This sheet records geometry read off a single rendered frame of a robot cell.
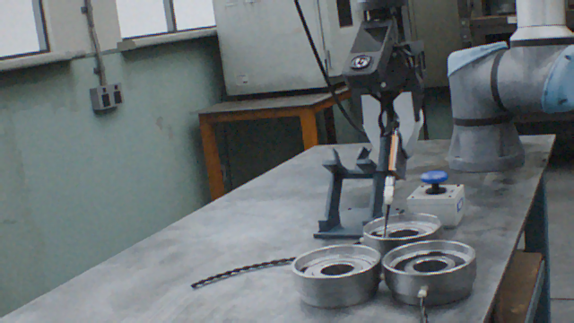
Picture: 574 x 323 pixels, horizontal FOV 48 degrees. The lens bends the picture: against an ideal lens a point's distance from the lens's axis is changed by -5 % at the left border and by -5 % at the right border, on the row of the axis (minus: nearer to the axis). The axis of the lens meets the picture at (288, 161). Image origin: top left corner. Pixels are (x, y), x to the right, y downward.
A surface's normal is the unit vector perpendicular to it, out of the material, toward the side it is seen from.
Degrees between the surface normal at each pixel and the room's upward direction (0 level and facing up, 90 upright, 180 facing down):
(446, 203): 90
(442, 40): 90
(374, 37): 32
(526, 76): 84
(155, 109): 90
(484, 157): 72
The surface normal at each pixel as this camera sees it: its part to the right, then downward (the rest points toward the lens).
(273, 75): -0.44, 0.24
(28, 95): 0.89, -0.04
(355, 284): 0.32, 0.15
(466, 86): -0.74, 0.24
